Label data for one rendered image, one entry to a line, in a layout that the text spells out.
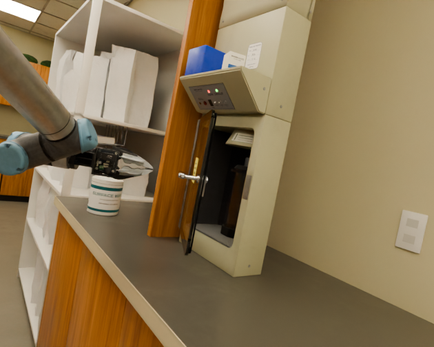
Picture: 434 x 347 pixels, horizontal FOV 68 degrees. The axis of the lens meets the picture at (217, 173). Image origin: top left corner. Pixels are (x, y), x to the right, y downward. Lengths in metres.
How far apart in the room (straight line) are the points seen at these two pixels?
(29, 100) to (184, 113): 0.63
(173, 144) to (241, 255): 0.47
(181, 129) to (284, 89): 0.41
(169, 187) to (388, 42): 0.90
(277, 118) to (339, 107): 0.41
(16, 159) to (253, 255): 0.66
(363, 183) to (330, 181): 0.13
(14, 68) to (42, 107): 0.09
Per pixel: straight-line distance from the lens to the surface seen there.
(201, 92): 1.06
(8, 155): 0.83
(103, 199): 1.41
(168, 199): 1.19
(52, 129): 0.75
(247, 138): 1.00
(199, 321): 0.71
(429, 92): 1.18
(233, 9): 1.21
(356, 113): 1.26
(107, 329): 1.06
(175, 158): 1.18
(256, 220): 0.95
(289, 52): 0.99
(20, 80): 0.67
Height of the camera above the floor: 1.27
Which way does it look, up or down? 3 degrees down
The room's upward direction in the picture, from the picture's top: 11 degrees clockwise
